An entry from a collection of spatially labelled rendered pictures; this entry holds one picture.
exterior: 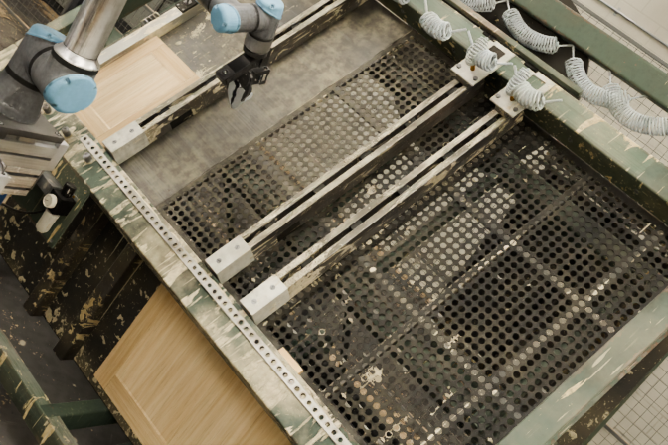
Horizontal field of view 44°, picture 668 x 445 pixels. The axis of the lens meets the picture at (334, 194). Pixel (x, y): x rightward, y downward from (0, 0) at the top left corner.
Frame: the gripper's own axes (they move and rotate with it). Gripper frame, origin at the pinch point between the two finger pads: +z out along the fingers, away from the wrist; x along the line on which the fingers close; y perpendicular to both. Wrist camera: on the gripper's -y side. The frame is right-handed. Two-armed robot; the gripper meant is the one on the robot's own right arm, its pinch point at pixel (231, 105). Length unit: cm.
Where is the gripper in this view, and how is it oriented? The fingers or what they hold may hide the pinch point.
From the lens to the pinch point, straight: 245.3
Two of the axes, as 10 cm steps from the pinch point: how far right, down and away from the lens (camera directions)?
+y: 6.5, -2.9, 7.0
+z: -3.4, 7.2, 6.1
